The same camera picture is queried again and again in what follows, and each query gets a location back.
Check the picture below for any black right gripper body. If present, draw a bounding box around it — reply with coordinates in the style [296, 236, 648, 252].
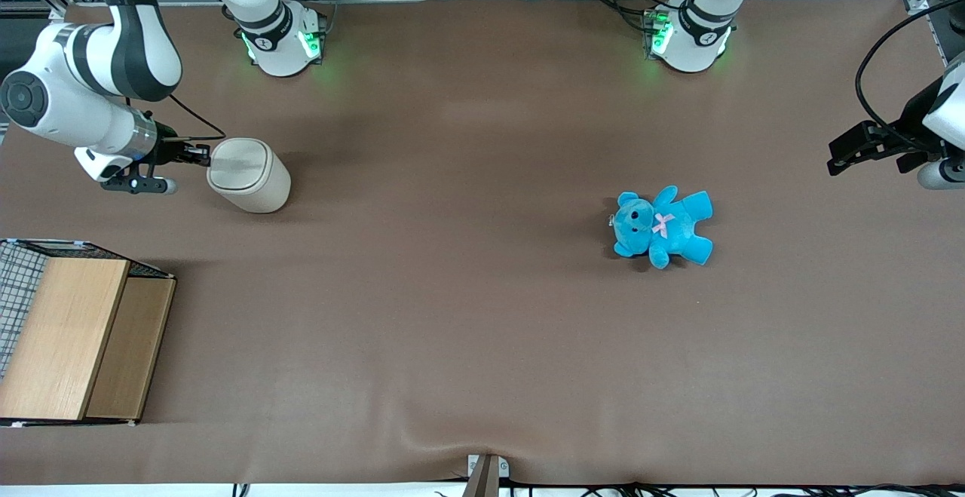
[154, 137, 189, 170]

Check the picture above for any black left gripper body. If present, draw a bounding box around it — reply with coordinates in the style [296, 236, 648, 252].
[875, 78, 945, 160]

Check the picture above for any cream trash can with lid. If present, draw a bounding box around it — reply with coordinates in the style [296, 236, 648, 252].
[206, 137, 292, 214]

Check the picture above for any dark wooden board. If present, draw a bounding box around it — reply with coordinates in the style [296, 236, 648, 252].
[85, 277, 176, 420]

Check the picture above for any blue teddy bear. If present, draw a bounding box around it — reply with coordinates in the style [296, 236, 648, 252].
[609, 185, 714, 270]

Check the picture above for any light wooden board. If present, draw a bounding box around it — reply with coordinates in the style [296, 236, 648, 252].
[0, 258, 130, 421]

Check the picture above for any brown table cloth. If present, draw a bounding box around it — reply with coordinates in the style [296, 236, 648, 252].
[0, 0, 965, 487]

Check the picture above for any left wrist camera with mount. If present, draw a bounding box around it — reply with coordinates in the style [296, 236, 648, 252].
[896, 150, 965, 191]

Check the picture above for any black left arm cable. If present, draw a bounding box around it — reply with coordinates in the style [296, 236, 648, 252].
[855, 0, 965, 145]

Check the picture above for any wooden shelf with wire rack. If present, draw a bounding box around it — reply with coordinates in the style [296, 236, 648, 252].
[0, 238, 176, 428]

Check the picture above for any metal table edge bracket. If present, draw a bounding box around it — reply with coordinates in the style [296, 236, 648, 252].
[461, 454, 511, 497]

